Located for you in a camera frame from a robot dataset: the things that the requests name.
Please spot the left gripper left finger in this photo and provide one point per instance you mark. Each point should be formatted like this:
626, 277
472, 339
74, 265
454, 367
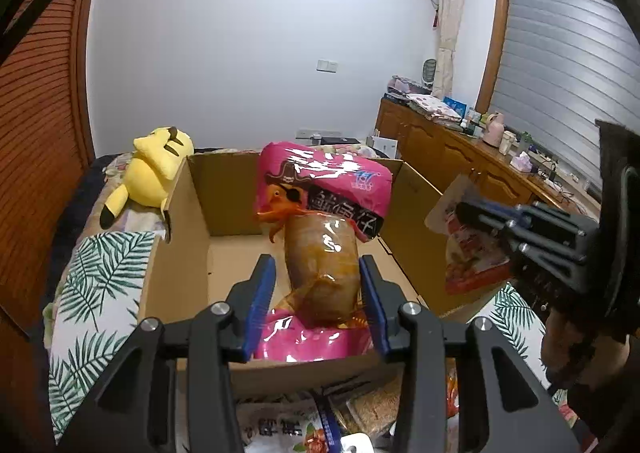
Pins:
132, 405

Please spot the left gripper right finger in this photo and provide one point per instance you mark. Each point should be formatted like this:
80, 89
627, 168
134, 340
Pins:
502, 405

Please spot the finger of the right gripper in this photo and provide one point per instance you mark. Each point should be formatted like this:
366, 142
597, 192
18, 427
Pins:
495, 215
468, 213

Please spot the red white duck gizzard packet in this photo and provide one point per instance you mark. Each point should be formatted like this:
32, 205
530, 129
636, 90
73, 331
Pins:
474, 259

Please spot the clear crumbly biscuit pack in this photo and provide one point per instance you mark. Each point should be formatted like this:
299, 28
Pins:
369, 407

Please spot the blue white duck gizzard bag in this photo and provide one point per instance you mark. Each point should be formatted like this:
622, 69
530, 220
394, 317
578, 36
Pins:
305, 425

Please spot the pink squid snack bag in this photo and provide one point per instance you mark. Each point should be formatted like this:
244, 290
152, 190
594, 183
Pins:
319, 206

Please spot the person's right hand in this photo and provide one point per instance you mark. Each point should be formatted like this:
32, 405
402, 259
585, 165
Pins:
571, 359

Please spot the pink tissue box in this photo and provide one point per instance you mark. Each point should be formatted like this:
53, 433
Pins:
522, 163

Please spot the white chicken feet snack bag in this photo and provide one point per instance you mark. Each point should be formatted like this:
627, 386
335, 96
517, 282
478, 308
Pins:
452, 392

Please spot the pink kettle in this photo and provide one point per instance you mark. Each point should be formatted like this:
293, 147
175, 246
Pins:
494, 129

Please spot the wooden sideboard cabinet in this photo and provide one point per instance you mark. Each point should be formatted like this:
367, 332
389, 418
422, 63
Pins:
441, 155

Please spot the folded floral cloth stack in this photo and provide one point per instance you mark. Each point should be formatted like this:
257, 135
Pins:
433, 108

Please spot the white paper bag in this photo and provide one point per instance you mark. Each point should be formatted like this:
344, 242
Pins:
385, 146

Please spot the grey window blind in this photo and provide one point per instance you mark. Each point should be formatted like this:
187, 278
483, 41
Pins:
564, 65

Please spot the small white fan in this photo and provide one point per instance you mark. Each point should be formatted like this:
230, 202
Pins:
428, 73

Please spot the brown cardboard box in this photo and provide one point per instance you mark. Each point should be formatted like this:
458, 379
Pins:
214, 242

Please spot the white power strip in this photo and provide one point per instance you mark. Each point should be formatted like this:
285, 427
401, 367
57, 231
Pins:
310, 134

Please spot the yellow pikachu plush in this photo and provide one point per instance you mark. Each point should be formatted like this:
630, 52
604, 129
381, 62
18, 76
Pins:
148, 177

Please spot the cream tied curtain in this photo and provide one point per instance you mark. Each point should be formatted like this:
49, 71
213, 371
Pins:
449, 19

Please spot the wooden louvered wardrobe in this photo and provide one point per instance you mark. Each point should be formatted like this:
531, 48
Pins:
46, 147

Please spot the white wall switch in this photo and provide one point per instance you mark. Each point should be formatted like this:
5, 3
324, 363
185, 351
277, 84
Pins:
327, 66

